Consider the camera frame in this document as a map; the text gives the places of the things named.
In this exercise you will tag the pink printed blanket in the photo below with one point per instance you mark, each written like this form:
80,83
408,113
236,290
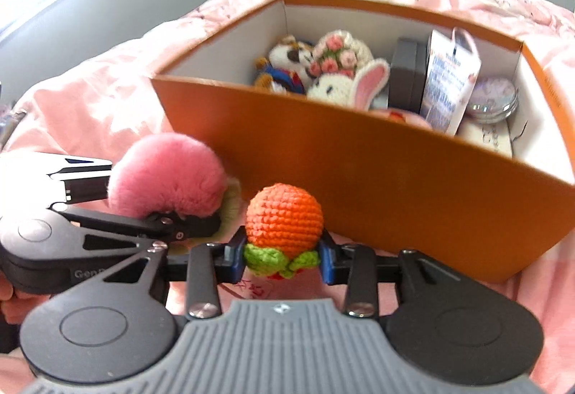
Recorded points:
90,106

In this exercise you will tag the grey textured box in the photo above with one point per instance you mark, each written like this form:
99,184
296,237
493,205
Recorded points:
406,75

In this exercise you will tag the pink fluffy peach plush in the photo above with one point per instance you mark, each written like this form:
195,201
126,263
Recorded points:
166,174

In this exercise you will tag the orange cardboard box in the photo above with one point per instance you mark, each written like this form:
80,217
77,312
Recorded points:
359,178

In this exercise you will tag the cream crochet bunny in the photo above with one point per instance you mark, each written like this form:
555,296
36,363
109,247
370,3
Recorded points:
341,70

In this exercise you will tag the white blue printed tube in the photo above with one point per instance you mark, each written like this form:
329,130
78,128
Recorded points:
449,79

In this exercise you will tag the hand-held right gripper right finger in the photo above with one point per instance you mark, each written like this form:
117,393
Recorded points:
325,264

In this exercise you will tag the pink paper tag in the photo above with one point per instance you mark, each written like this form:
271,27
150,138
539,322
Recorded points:
251,287

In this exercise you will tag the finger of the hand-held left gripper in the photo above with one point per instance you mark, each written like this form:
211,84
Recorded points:
193,225
139,246

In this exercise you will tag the orange crochet fruit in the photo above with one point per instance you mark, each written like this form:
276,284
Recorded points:
283,219

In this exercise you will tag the panda plush toy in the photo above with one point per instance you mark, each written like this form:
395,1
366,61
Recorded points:
287,61

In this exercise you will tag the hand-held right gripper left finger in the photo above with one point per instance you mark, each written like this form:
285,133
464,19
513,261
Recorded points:
234,259

